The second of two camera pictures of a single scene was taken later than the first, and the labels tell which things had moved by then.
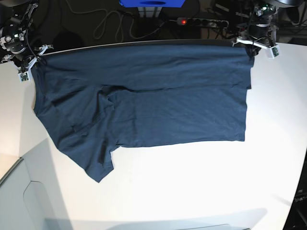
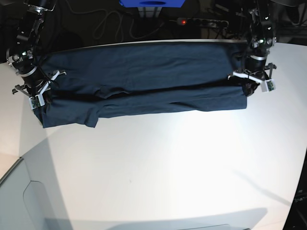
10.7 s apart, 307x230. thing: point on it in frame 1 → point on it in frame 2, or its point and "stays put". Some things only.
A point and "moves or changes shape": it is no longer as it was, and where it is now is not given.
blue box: (152, 3) stays put
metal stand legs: (149, 12) stays put
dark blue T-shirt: (97, 98) moves or changes shape
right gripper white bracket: (265, 50) → (249, 87)
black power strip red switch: (203, 22) stays put
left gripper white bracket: (10, 58) → (47, 95)
